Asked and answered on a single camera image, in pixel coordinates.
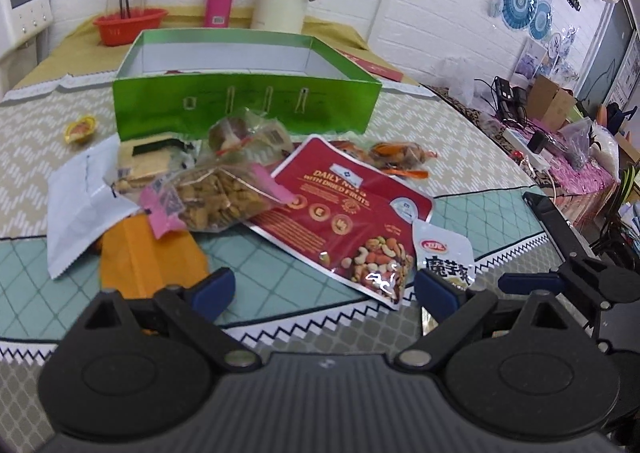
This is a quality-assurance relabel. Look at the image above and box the yellow white konjac snack packet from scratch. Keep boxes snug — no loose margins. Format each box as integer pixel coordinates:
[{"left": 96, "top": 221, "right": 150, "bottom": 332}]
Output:
[{"left": 412, "top": 220, "right": 475, "bottom": 335}]

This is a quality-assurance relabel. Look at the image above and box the orange snack packet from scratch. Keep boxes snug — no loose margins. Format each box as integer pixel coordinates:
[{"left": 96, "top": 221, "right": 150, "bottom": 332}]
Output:
[{"left": 99, "top": 214, "right": 208, "bottom": 299}]

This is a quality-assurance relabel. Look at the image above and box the pink clear cracker bag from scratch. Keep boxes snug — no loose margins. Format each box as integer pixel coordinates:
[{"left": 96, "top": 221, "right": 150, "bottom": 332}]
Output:
[{"left": 139, "top": 161, "right": 294, "bottom": 239}]

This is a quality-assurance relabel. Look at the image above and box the red mixed nuts bag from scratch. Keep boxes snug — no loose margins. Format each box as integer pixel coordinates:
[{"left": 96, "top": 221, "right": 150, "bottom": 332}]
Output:
[{"left": 246, "top": 134, "right": 435, "bottom": 309}]

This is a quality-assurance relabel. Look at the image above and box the pale blue snack packet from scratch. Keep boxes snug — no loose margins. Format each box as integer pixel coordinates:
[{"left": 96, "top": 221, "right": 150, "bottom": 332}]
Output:
[{"left": 47, "top": 134, "right": 138, "bottom": 280}]

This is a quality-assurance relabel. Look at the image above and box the beige cracker packet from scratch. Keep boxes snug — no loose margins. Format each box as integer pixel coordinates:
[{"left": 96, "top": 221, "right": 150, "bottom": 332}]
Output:
[{"left": 104, "top": 132, "right": 202, "bottom": 194}]

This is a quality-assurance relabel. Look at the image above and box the clear orange snack bag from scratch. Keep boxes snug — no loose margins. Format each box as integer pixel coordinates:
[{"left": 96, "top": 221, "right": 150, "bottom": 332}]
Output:
[{"left": 331, "top": 141, "right": 438, "bottom": 180}]

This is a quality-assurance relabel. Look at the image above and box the small yellow jelly cup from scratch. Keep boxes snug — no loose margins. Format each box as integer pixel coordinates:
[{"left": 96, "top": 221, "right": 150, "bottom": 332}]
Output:
[{"left": 64, "top": 116, "right": 96, "bottom": 144}]

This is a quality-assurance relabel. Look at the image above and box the white power strip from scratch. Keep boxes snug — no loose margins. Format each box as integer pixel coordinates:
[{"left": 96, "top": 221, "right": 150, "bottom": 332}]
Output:
[{"left": 502, "top": 128, "right": 550, "bottom": 171}]

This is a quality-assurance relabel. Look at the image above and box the brown cardboard box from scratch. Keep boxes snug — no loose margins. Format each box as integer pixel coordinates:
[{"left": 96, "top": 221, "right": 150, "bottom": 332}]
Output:
[{"left": 526, "top": 76, "right": 576, "bottom": 131}]

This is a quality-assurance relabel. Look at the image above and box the green cardboard box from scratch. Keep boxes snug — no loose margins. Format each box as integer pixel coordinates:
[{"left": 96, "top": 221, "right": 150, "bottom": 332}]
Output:
[{"left": 113, "top": 29, "right": 382, "bottom": 140}]

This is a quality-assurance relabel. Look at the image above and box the red envelope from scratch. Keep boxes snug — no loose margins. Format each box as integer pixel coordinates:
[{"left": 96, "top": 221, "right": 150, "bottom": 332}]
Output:
[{"left": 341, "top": 51, "right": 404, "bottom": 82}]

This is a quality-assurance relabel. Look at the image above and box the red plastic basket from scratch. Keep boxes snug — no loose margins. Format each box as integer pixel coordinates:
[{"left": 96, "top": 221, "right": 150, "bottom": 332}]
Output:
[{"left": 93, "top": 9, "right": 168, "bottom": 46}]

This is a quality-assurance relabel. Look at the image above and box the white water dispenser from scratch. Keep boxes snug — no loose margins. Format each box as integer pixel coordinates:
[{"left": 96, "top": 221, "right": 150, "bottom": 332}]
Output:
[{"left": 0, "top": 0, "right": 53, "bottom": 96}]

